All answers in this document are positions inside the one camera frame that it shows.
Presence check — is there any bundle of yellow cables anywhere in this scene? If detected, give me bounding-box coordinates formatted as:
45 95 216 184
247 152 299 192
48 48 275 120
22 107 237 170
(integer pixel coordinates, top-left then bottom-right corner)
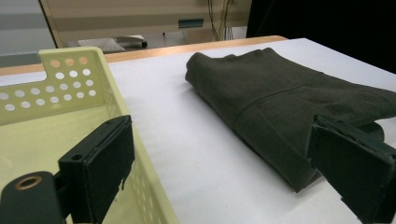
206 0 236 42

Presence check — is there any black curtain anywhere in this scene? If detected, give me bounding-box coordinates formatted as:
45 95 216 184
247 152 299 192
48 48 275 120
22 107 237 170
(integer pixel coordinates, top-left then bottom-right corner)
246 0 396 75

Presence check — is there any white chair base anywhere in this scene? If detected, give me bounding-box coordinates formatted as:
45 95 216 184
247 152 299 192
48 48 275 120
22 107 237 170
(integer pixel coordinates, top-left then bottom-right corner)
77 35 149 53

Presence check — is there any pale yellow perforated plastic basket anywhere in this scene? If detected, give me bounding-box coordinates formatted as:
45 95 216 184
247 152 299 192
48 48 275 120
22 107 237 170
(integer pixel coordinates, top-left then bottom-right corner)
0 46 181 224

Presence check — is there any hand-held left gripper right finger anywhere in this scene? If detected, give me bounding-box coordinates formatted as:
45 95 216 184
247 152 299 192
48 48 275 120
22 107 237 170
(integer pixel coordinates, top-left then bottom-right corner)
306 114 396 224

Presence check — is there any beige cabinet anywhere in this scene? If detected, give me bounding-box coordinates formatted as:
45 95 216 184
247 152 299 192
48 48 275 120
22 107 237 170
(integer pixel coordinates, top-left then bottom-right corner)
38 0 253 49

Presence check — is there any dark green garment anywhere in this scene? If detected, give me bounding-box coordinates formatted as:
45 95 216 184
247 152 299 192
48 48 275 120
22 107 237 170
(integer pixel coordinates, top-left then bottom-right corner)
184 47 396 193

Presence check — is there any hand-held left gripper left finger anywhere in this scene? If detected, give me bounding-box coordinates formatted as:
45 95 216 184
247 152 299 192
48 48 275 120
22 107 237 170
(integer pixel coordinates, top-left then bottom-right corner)
58 114 136 224

